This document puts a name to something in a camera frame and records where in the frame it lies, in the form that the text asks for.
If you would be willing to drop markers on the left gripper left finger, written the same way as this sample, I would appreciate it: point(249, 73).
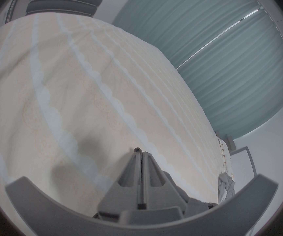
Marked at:
point(121, 193)

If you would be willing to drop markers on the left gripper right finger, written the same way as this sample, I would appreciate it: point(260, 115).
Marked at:
point(161, 193)

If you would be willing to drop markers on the bed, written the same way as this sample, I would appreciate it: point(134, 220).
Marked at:
point(82, 95)

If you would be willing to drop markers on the grey garment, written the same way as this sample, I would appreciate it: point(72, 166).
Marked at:
point(226, 188)

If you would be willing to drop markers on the white printed pillow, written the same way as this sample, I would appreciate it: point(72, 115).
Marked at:
point(226, 156)

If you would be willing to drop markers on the grey bedside table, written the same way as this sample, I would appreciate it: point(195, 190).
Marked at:
point(230, 141)

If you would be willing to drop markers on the blue-green curtain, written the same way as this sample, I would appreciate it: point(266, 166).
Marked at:
point(180, 13)
point(242, 82)

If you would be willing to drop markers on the black dressing table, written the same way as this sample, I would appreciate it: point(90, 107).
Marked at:
point(13, 7)

